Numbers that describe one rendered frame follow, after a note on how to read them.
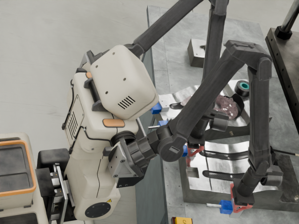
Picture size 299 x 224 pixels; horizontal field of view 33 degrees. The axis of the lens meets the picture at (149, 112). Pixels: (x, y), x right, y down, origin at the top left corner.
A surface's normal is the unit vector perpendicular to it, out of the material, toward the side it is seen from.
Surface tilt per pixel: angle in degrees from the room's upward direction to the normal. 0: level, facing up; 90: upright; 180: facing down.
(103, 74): 48
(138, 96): 90
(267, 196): 90
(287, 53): 0
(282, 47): 0
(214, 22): 71
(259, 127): 76
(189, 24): 0
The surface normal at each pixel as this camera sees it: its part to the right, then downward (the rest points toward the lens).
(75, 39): 0.22, -0.69
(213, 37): -0.01, 0.29
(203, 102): 0.13, 0.48
